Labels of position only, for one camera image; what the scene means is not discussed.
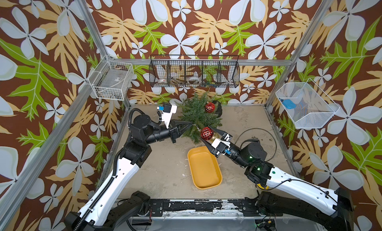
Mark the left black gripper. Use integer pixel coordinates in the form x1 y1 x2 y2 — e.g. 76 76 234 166
142 119 190 147

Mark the red faceted ball ornament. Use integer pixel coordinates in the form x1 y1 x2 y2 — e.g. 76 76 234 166
205 102 216 113

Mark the gold ball ornament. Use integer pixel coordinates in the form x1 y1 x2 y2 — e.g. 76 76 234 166
210 132 221 142

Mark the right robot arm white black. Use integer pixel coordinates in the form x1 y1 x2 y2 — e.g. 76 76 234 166
200 127 354 231

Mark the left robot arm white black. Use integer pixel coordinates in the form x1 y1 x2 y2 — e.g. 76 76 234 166
64 103 193 231

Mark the small green christmas tree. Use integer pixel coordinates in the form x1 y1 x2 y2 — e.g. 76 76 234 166
179 93 222 145

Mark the black tree pot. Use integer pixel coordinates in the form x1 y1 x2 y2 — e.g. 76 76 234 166
213 100 222 118

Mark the yellow plastic tray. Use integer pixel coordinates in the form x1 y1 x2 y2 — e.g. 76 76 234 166
188 147 222 190

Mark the white tape roll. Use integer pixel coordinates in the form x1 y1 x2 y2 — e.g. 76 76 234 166
187 76 202 84

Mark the yellow tape measure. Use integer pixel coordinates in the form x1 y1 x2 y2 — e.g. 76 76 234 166
257 184 270 190

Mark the blue object in basket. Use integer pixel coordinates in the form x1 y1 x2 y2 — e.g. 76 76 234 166
282 99 296 109

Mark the white mesh basket right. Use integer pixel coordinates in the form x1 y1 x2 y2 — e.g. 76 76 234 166
276 79 340 129

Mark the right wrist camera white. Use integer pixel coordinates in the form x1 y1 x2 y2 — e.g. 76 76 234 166
211 139 232 157

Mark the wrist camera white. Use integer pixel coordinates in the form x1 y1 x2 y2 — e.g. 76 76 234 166
211 139 232 157
157 103 178 129

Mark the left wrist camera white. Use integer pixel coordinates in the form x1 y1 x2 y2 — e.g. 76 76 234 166
157 103 178 129

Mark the black wire basket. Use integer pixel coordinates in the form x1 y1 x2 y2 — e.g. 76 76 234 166
148 55 240 88

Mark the white wire basket left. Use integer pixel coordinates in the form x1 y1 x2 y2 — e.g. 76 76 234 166
89 60 134 101

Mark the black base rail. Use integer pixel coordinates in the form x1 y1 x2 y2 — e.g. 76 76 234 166
139 198 259 217

